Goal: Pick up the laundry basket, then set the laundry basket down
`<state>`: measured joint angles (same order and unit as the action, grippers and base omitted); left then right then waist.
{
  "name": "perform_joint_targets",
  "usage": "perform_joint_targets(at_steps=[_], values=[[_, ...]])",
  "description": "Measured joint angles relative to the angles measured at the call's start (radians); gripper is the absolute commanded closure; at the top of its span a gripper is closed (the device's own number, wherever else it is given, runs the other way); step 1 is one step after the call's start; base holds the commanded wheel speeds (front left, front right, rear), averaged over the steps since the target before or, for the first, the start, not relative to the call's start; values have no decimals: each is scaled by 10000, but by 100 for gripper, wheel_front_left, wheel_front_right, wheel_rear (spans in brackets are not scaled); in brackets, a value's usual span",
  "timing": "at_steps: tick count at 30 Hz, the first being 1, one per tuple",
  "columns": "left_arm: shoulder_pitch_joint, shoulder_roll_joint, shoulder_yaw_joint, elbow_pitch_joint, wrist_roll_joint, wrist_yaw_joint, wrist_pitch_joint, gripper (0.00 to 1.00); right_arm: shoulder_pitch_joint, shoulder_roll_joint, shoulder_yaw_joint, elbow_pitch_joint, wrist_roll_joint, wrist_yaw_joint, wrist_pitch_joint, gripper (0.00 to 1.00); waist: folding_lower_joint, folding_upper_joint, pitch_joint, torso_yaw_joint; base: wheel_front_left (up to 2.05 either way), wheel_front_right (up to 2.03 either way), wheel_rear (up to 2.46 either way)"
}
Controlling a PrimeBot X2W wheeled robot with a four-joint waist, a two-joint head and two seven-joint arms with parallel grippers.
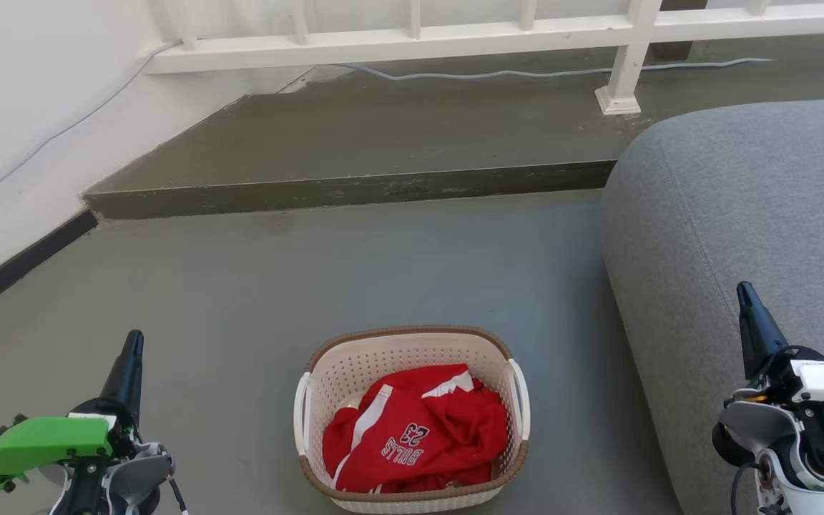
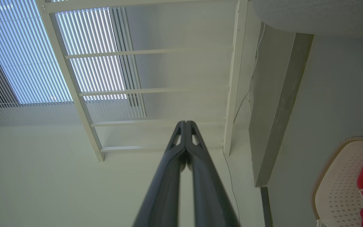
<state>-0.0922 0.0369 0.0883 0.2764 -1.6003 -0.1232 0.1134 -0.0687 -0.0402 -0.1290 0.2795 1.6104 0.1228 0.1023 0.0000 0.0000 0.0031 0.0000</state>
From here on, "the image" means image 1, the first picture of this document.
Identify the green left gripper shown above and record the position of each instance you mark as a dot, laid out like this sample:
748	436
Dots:
40	440

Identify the beige perforated laundry basket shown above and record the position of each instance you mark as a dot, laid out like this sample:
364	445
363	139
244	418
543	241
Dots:
355	361

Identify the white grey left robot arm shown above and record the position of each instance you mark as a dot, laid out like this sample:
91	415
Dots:
126	476

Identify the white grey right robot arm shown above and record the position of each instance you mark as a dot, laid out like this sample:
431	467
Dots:
791	450

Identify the grey fabric sofa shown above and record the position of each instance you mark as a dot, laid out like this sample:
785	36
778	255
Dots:
741	214

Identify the black baseboard strip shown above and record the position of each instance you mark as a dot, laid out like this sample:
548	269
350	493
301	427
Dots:
18	265

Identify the red Bulls jersey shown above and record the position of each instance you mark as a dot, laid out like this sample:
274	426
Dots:
419	436

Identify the raised grey concrete step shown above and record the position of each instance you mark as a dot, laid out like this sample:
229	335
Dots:
383	136

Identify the white railing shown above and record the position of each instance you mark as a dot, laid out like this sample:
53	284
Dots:
455	36

